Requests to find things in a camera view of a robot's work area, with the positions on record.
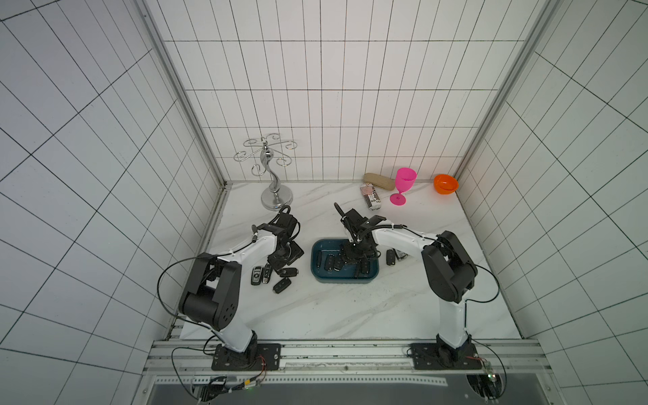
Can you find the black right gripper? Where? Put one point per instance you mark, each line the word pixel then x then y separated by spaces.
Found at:
pixel 358 251

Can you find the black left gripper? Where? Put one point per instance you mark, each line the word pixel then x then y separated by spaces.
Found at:
pixel 296 253

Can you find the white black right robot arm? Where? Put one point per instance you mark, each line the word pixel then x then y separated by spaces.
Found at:
pixel 448 267

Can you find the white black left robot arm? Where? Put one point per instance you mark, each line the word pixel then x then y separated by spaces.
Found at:
pixel 212 293

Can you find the teal storage box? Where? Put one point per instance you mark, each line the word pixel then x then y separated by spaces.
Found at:
pixel 361 272

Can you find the black VW key fob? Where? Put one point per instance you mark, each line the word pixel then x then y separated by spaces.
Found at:
pixel 391 257

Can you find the black silver flip key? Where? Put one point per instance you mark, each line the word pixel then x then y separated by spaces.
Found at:
pixel 267 273

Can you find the silver BMW smart key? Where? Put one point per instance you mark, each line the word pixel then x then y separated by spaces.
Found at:
pixel 400 255

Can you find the black silver BMW key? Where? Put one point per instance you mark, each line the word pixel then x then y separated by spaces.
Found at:
pixel 256 276

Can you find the silver chrome cup stand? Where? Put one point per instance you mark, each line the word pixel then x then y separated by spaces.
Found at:
pixel 269 149

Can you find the flag print can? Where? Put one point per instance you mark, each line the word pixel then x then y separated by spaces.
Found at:
pixel 371 196

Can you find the tan bread roll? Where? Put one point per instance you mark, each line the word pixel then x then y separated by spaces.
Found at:
pixel 380 181

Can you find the pink plastic goblet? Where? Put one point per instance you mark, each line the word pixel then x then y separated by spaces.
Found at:
pixel 404 181

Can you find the orange plastic bowl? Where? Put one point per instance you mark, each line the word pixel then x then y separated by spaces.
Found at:
pixel 445 184

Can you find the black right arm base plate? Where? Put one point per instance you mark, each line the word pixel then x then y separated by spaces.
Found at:
pixel 442 357

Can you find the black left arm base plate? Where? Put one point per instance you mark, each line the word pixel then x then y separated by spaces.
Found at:
pixel 245 357

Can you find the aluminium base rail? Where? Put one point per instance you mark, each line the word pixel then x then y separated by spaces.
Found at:
pixel 193 358

